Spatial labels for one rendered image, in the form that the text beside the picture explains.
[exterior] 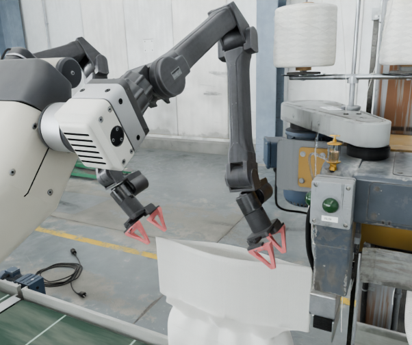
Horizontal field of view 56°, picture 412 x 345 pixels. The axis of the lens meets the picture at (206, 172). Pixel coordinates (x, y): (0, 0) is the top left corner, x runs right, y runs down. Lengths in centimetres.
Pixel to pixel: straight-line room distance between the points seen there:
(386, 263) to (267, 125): 492
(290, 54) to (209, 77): 559
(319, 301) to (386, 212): 24
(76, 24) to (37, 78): 754
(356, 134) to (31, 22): 861
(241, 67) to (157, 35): 608
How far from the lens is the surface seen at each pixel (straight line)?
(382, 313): 150
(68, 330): 202
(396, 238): 115
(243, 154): 101
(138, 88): 73
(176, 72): 80
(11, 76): 82
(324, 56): 107
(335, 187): 75
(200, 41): 94
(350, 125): 91
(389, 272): 104
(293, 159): 122
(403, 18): 104
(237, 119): 103
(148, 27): 724
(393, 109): 126
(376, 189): 80
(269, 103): 578
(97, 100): 65
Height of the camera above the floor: 155
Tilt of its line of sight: 16 degrees down
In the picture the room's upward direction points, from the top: 2 degrees counter-clockwise
